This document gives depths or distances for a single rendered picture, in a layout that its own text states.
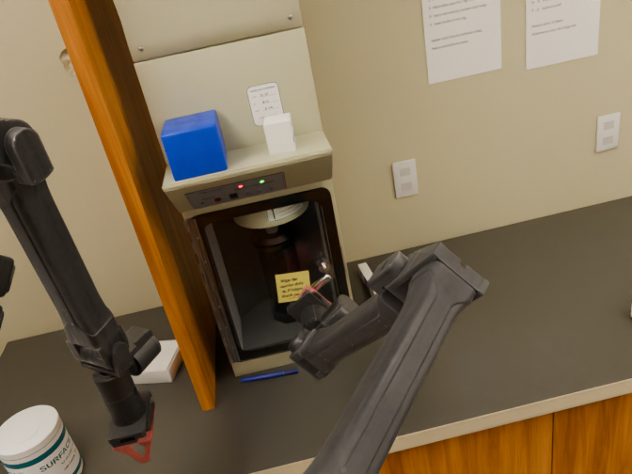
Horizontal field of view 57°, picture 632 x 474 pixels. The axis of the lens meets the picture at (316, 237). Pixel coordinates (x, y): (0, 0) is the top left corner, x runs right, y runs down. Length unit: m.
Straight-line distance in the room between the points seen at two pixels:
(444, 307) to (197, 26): 0.72
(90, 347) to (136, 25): 0.56
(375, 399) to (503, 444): 0.88
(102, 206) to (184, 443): 0.72
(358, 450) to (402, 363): 0.10
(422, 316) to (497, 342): 0.85
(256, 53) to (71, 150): 0.72
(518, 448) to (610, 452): 0.24
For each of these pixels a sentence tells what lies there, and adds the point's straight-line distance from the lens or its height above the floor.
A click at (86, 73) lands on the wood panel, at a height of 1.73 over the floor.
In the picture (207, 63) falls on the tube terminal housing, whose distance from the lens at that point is 1.16.
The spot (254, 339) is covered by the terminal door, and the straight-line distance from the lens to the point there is 1.41.
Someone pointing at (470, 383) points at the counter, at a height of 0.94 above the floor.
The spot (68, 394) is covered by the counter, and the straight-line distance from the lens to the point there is 1.68.
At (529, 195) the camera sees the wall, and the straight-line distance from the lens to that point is 1.95.
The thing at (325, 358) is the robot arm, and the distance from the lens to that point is 1.01.
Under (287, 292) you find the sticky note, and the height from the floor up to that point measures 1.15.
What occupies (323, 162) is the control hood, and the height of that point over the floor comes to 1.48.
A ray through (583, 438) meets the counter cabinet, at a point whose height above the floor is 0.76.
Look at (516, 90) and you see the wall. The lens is 1.81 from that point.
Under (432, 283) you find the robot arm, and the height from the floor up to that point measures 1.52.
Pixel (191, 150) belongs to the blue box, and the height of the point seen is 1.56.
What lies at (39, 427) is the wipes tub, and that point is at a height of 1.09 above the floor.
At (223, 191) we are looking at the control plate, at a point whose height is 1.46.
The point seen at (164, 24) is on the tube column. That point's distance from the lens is 1.15.
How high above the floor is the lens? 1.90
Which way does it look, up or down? 29 degrees down
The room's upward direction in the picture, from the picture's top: 12 degrees counter-clockwise
